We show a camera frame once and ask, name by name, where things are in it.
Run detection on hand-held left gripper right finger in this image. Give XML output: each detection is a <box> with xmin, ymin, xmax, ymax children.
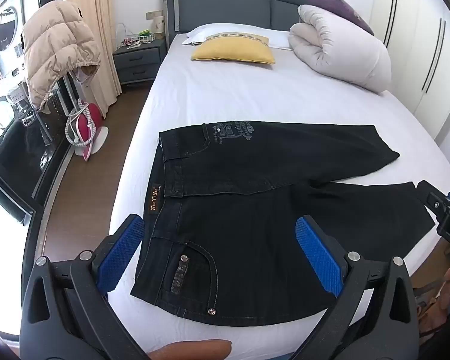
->
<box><xmin>290</xmin><ymin>215</ymin><xmax>430</xmax><ymax>360</ymax></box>

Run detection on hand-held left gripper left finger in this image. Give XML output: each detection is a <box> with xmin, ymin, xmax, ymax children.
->
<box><xmin>19</xmin><ymin>214</ymin><xmax>162</xmax><ymax>360</ymax></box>

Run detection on black denim pants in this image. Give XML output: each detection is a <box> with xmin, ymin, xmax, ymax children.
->
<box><xmin>130</xmin><ymin>120</ymin><xmax>436</xmax><ymax>327</ymax></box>

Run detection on person's left hand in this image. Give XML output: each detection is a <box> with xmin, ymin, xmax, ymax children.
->
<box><xmin>146</xmin><ymin>339</ymin><xmax>233</xmax><ymax>360</ymax></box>

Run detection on white wardrobe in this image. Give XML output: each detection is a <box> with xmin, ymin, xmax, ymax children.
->
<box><xmin>371</xmin><ymin>0</ymin><xmax>450</xmax><ymax>166</ymax></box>

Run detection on red and white appliance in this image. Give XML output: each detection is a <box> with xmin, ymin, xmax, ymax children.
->
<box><xmin>67</xmin><ymin>99</ymin><xmax>109</xmax><ymax>162</ymax></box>

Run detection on glass sliding door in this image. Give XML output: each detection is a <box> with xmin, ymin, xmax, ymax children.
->
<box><xmin>0</xmin><ymin>0</ymin><xmax>79</xmax><ymax>334</ymax></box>

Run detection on white folded duvet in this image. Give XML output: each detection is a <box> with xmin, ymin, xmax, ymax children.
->
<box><xmin>288</xmin><ymin>4</ymin><xmax>392</xmax><ymax>94</ymax></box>

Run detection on bed with white sheet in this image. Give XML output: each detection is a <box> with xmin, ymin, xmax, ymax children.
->
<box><xmin>109</xmin><ymin>32</ymin><xmax>450</xmax><ymax>360</ymax></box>

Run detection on grey nightstand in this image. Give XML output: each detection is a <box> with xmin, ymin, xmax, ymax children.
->
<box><xmin>112</xmin><ymin>39</ymin><xmax>168</xmax><ymax>85</ymax></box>

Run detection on purple pillow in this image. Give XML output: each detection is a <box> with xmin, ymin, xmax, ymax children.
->
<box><xmin>304</xmin><ymin>0</ymin><xmax>376</xmax><ymax>36</ymax></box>

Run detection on beige puffer jacket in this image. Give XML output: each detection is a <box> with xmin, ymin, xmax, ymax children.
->
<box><xmin>21</xmin><ymin>1</ymin><xmax>102</xmax><ymax>111</ymax></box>

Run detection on yellow pillow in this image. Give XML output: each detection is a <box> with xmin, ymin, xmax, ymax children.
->
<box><xmin>190</xmin><ymin>39</ymin><xmax>276</xmax><ymax>65</ymax></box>

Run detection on beige box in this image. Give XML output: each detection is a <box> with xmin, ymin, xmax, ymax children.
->
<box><xmin>152</xmin><ymin>12</ymin><xmax>166</xmax><ymax>40</ymax></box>

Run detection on beige patterned cushion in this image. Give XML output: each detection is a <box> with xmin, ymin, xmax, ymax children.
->
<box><xmin>205</xmin><ymin>33</ymin><xmax>269</xmax><ymax>46</ymax></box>

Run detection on white pillow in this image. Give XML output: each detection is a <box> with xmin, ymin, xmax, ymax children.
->
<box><xmin>182</xmin><ymin>23</ymin><xmax>291</xmax><ymax>49</ymax></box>

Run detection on beige curtain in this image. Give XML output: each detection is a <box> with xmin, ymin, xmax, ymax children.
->
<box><xmin>65</xmin><ymin>0</ymin><xmax>122</xmax><ymax>117</ymax></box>

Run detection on grey padded headboard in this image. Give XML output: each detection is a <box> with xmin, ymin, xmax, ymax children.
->
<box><xmin>161</xmin><ymin>0</ymin><xmax>323</xmax><ymax>46</ymax></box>

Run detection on white braided cable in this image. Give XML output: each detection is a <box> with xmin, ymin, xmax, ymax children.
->
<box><xmin>67</xmin><ymin>99</ymin><xmax>98</xmax><ymax>148</ymax></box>

